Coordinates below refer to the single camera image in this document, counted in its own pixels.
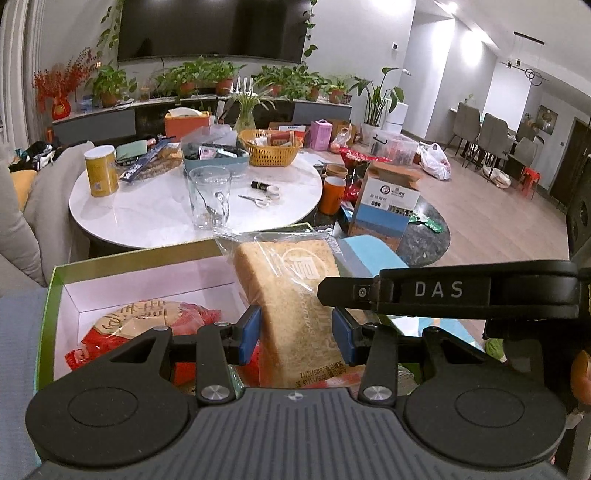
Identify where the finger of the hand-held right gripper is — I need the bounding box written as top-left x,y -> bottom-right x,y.
318,276 -> 377,308

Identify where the green cardboard box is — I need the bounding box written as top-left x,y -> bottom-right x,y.
34,222 -> 333,398

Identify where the glass mug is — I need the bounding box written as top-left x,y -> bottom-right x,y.
187,165 -> 232,230

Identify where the orange mug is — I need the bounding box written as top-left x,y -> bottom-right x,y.
318,176 -> 347,215

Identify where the yellow cushion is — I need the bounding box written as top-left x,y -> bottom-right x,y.
9,170 -> 38,210

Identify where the pale green pouch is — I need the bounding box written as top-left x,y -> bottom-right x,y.
115,140 -> 151,162

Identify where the red round pastry packet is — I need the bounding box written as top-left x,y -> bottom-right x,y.
65,300 -> 245,384

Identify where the orange tissue box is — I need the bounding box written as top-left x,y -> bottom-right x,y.
165,107 -> 212,142

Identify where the black pendant lamp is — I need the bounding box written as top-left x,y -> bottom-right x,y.
501,31 -> 550,86

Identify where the green foil packet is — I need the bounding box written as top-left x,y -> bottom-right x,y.
409,210 -> 444,232

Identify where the white plastic bag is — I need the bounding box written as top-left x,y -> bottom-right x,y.
416,142 -> 452,181

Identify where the white curtain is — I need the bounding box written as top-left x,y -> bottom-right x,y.
0,0 -> 42,139

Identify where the round white table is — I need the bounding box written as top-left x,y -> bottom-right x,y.
69,150 -> 324,252

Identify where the beige sofa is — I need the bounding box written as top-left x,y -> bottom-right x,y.
0,141 -> 95,289

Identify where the person's right hand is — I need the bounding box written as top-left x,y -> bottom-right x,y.
570,350 -> 591,401

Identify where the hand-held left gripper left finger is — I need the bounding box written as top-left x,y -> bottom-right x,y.
99,305 -> 264,407

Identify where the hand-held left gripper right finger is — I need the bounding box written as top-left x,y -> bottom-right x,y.
331,307 -> 490,407

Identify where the metal spoon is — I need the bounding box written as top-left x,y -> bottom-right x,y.
196,185 -> 220,217

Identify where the framed picture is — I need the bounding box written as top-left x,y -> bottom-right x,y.
537,105 -> 559,136

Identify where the trailing vine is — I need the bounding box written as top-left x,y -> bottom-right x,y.
302,0 -> 319,70
95,0 -> 125,65

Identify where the red flower arrangement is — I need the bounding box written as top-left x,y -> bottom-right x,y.
32,48 -> 100,121

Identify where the grey-blue basin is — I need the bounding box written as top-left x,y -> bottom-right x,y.
181,143 -> 251,178

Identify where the dark TV cabinet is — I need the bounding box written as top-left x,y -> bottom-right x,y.
52,95 -> 354,146

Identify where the tall leafy plant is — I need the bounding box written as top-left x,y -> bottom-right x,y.
348,67 -> 409,144

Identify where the dark door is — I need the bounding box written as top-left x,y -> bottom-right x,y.
549,117 -> 591,213

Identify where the pink box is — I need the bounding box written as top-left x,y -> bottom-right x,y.
310,119 -> 334,151

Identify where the wicker basket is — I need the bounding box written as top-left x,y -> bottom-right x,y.
238,129 -> 304,167

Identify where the grey dining chair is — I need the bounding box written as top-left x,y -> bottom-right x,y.
508,136 -> 541,176
445,102 -> 483,158
466,113 -> 513,171

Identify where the red stool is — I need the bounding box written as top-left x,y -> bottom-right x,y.
519,167 -> 541,199

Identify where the potted green plant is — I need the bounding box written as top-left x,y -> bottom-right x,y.
254,65 -> 296,97
90,65 -> 137,108
295,69 -> 331,101
157,58 -> 213,97
210,60 -> 245,96
329,76 -> 352,104

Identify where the black television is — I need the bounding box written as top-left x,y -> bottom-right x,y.
117,0 -> 309,64

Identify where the beige floor cushion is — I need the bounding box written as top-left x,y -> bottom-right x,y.
482,166 -> 512,188

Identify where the white air purifier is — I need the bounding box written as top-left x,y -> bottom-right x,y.
383,102 -> 409,137

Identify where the glass vase with grass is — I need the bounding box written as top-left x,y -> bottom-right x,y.
228,85 -> 273,134

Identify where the long dark blue packet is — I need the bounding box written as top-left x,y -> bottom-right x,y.
117,141 -> 183,183

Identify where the yellow can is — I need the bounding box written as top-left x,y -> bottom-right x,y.
84,144 -> 120,198

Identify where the brown and blue cardboard box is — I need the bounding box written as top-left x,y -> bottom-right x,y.
347,161 -> 424,252

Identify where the clear toast bread bag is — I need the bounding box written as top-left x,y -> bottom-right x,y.
215,231 -> 370,391

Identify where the dark round side table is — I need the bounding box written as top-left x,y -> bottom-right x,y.
314,198 -> 451,268

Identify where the dark clothes pile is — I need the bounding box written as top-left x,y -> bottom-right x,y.
14,141 -> 61,174

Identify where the clear plastic storage bin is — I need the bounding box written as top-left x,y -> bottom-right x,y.
369,131 -> 419,164

